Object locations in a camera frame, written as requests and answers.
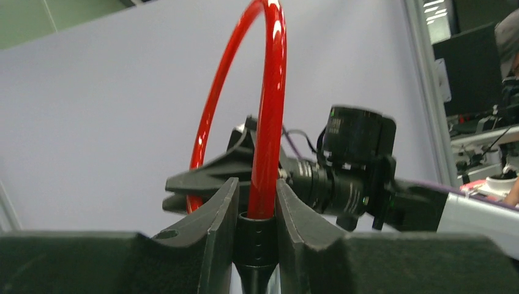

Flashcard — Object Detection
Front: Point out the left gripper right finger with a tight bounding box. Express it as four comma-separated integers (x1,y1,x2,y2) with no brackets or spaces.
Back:
275,179,518,293

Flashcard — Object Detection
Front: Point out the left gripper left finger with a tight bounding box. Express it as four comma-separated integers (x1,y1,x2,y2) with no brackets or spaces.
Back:
1,178,239,293

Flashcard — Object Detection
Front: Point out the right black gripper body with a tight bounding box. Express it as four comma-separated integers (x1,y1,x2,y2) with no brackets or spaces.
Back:
226,115,258,183

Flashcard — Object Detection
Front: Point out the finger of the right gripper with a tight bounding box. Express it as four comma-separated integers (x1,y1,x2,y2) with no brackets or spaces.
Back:
165,152,253,197
162,194,187,214

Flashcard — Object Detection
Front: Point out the red cable lock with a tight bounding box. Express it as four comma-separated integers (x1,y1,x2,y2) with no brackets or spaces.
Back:
190,1,287,293

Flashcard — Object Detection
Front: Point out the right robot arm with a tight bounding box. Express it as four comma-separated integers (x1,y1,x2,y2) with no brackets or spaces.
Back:
162,105,518,259

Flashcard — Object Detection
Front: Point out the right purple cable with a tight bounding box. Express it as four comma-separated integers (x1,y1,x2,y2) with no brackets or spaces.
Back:
282,126,317,161

